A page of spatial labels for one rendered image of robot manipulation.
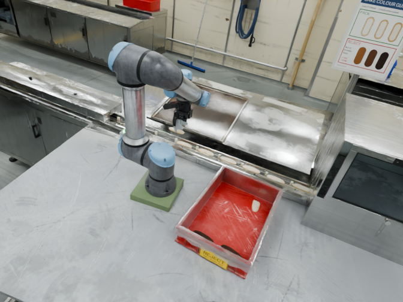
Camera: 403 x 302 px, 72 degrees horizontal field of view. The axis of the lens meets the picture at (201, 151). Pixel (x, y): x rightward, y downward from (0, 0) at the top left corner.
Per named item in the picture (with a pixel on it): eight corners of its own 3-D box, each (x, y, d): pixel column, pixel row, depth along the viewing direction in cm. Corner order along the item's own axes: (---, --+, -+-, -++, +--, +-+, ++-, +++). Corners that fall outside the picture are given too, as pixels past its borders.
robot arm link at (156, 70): (176, 55, 89) (214, 90, 136) (147, 45, 92) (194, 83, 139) (163, 89, 90) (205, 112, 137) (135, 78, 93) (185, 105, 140)
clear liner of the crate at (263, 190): (170, 241, 114) (172, 226, 109) (219, 177, 151) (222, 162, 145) (246, 283, 104) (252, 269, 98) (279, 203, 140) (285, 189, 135)
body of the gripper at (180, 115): (186, 123, 154) (188, 103, 147) (172, 118, 156) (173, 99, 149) (192, 117, 160) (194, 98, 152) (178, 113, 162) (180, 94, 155)
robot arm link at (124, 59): (143, 172, 126) (138, 57, 90) (116, 159, 130) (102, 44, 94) (158, 157, 135) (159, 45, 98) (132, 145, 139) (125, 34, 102)
